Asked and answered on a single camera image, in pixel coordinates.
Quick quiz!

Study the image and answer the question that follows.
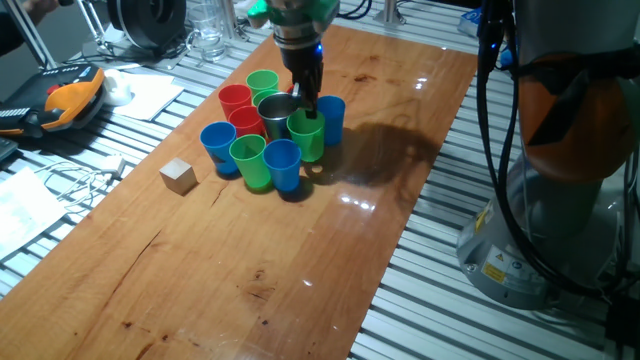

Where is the person in dark sleeve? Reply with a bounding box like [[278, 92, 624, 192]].
[[0, 0, 61, 57]]

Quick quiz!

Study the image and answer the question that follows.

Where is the stainless steel cup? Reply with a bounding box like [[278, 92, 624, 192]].
[[256, 92, 301, 141]]

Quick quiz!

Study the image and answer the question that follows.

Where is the blue plastic cup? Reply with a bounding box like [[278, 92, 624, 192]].
[[315, 94, 347, 148], [199, 120, 238, 176], [262, 138, 303, 194]]

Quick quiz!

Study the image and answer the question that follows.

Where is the light wooden cube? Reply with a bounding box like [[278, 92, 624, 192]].
[[158, 157, 199, 197]]

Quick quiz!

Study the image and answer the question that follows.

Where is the white blank paper sheet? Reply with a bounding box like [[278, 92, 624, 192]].
[[110, 71, 186, 122]]

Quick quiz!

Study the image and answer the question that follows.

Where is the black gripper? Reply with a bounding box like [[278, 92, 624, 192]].
[[280, 43, 325, 121]]

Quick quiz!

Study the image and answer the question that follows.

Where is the white round device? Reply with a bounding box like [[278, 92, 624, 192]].
[[101, 68, 134, 108]]

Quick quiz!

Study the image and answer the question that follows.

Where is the orange and black teach pendant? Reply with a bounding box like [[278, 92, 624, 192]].
[[0, 63, 108, 140]]

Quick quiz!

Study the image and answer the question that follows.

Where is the white charger with cable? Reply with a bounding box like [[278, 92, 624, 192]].
[[33, 153, 127, 215]]

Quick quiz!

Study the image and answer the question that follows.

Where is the white printed paper sheet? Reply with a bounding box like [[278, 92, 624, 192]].
[[0, 166, 70, 260]]

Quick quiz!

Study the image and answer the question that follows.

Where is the clear drinking glass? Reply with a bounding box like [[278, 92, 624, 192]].
[[186, 2, 228, 64]]

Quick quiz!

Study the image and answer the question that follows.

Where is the aluminium frame strut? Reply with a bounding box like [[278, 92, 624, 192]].
[[2, 0, 57, 70]]

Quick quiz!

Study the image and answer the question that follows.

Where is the black filament spool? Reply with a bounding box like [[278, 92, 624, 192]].
[[105, 0, 188, 52]]

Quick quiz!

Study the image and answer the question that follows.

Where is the green plastic cup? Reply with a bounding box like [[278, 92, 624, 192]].
[[251, 88, 281, 108], [286, 108, 327, 164], [245, 68, 280, 97], [228, 133, 273, 190]]

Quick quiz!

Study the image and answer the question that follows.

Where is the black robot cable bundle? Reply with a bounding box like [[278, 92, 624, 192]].
[[474, 0, 616, 301]]

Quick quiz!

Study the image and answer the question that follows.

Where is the varnished wooden board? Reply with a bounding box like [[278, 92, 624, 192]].
[[0, 20, 482, 360]]

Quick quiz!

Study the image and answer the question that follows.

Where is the blue tissue packet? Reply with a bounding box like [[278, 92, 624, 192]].
[[457, 5, 489, 40]]

